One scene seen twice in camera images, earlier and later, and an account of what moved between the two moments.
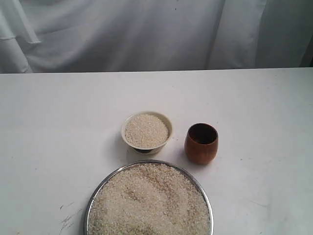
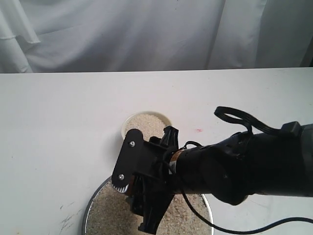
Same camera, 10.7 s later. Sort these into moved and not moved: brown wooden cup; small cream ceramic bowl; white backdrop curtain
Moved: brown wooden cup
Not moved: small cream ceramic bowl; white backdrop curtain
